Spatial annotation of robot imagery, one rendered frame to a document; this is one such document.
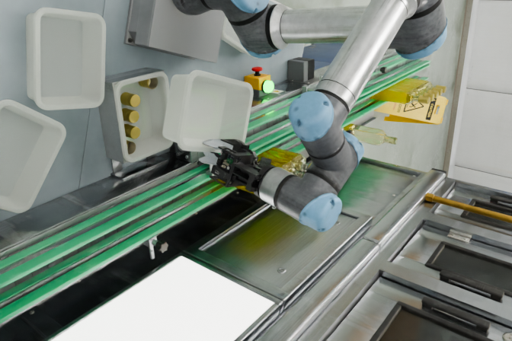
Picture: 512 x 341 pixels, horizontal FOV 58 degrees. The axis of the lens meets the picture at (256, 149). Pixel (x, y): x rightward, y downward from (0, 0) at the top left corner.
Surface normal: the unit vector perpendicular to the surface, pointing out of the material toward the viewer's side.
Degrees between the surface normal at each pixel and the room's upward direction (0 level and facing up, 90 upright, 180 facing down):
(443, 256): 90
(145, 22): 90
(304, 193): 85
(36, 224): 90
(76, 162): 0
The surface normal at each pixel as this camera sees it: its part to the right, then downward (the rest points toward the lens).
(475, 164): -0.62, 0.31
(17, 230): -0.03, -0.93
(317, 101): -0.40, -0.54
